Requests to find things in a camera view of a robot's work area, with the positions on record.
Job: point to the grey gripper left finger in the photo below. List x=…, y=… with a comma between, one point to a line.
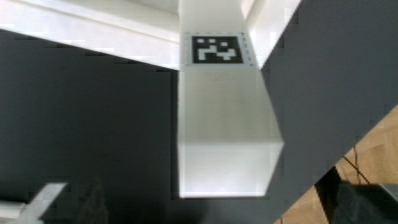
x=66, y=204

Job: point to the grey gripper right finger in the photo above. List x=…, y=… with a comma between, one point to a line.
x=357, y=204

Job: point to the white leg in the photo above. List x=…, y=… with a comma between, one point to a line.
x=229, y=141

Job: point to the white desk top tray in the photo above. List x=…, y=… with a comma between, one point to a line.
x=130, y=27

